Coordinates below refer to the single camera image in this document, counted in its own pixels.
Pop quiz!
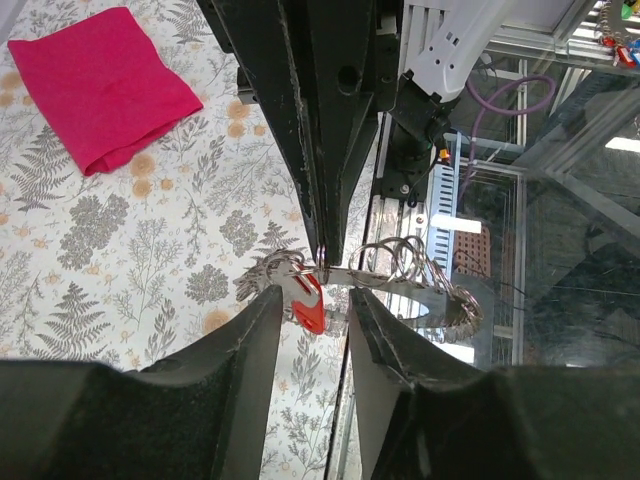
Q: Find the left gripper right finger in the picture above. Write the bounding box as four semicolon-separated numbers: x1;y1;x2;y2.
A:
349;288;639;479

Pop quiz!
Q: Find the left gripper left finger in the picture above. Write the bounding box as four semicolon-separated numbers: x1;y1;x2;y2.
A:
1;286;283;479

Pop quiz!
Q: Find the metal ring key organizer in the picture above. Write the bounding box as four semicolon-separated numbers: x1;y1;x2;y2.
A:
233;236;484;343

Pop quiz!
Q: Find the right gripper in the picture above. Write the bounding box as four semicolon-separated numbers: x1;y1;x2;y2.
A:
198;1;403;265

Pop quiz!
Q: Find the magenta folded cloth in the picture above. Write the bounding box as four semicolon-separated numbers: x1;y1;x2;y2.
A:
8;7;203;176

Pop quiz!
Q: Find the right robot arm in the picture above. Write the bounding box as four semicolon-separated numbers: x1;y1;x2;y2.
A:
199;1;511;266

